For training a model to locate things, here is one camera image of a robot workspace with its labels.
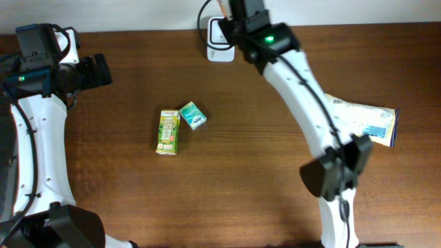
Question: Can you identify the green tea carton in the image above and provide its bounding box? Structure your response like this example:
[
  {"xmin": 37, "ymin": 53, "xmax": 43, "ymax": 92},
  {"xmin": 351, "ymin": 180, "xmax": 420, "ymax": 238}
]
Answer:
[{"xmin": 156, "ymin": 110, "xmax": 181, "ymax": 155}]

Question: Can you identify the teal tissue pack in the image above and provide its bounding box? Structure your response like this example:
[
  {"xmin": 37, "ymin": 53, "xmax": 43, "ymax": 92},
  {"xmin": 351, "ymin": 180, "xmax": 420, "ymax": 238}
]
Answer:
[{"xmin": 179, "ymin": 101, "xmax": 207, "ymax": 130}]

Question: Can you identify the orange tissue pack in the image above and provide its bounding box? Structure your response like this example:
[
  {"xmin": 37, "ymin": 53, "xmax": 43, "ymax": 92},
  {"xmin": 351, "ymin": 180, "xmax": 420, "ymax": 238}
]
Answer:
[{"xmin": 217, "ymin": 0, "xmax": 233, "ymax": 20}]

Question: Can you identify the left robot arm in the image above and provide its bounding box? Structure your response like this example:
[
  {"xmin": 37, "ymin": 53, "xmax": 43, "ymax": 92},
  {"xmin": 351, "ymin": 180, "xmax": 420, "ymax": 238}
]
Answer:
[{"xmin": 1, "ymin": 23, "xmax": 134, "ymax": 248}]

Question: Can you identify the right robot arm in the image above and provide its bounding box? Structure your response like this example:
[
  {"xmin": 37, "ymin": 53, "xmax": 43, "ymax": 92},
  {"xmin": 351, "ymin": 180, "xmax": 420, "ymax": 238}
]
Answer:
[{"xmin": 218, "ymin": 1, "xmax": 373, "ymax": 247}]

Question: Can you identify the white barcode scanner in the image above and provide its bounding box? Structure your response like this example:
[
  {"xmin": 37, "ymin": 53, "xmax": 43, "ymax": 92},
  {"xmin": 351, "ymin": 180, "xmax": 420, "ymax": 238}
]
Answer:
[{"xmin": 207, "ymin": 17, "xmax": 235, "ymax": 63}]

